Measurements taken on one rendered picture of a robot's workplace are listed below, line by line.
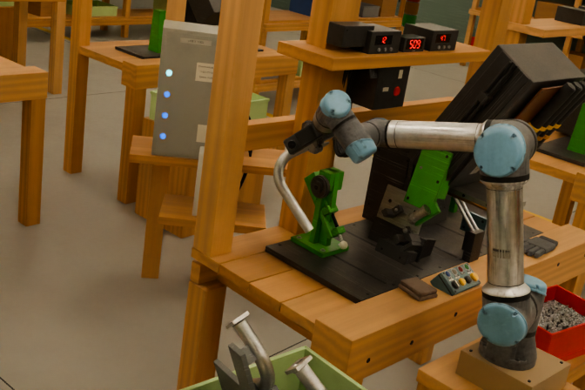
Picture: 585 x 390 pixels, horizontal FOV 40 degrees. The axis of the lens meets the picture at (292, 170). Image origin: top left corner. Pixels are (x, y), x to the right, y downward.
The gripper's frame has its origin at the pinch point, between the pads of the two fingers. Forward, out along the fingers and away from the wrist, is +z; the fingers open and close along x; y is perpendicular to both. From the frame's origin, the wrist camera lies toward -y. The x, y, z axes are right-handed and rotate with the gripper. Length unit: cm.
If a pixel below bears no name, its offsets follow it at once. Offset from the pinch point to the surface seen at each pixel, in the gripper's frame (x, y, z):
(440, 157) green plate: -18, 45, 20
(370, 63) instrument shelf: 17.2, 34.4, 8.5
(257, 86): 170, 134, 491
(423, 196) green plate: -27, 36, 26
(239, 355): -45, -52, -66
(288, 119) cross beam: 16.8, 7.9, 30.3
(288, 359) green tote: -51, -38, -29
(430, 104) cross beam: 9, 77, 72
